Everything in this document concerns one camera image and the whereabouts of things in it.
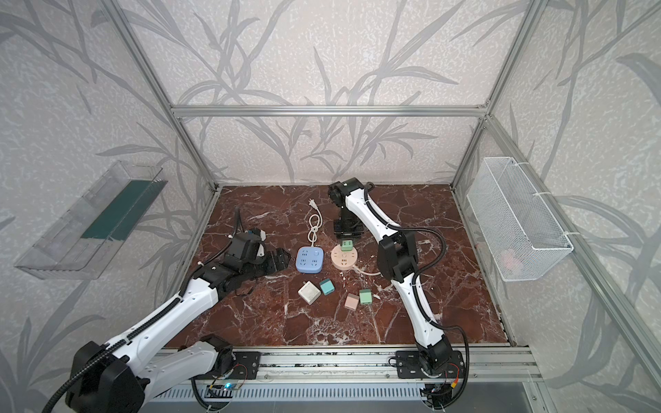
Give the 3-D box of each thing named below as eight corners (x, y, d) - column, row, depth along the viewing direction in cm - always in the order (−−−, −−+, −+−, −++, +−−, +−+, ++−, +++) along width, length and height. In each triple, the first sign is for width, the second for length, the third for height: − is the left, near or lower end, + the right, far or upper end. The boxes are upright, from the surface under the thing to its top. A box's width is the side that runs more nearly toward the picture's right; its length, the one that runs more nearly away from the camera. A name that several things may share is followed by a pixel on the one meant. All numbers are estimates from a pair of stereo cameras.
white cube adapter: (298, 294, 89) (296, 291, 87) (309, 283, 92) (308, 279, 90) (310, 306, 87) (309, 303, 85) (321, 294, 90) (321, 290, 87)
